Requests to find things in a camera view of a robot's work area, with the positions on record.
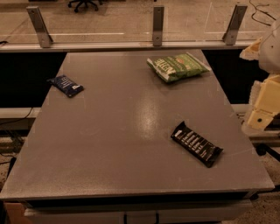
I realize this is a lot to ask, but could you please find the blue rxbar blueberry wrapper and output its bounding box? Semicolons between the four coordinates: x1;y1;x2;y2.
48;74;84;98

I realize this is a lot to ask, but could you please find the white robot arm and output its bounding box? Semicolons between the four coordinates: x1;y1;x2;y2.
240;18;280;130

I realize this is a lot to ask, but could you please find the black protein bar wrapper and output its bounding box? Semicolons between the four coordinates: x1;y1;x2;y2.
171;122;223;168

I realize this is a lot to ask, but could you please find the green snack bag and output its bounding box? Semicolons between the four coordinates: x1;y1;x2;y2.
147;52;211;83

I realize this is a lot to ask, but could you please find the black office chair base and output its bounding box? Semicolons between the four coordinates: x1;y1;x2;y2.
67;0;103;13

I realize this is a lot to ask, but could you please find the metal rail behind table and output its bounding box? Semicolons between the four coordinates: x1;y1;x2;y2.
0;40;253;53

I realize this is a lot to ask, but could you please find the right metal bracket post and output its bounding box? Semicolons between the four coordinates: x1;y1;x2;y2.
222;4;248;46

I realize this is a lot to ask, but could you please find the metal bracket post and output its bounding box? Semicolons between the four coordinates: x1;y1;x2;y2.
152;6;165;46
222;4;248;46
26;6;53;48

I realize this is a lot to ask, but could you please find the black cable on floor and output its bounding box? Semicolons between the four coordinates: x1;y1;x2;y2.
248;0;277;27

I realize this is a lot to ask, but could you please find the middle metal bracket post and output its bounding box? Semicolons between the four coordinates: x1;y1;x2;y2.
152;6;165;46

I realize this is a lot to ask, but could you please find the black cable at left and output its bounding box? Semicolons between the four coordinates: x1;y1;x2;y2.
0;107;34;127

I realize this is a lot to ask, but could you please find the left metal bracket post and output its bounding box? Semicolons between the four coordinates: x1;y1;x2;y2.
26;6;53;48

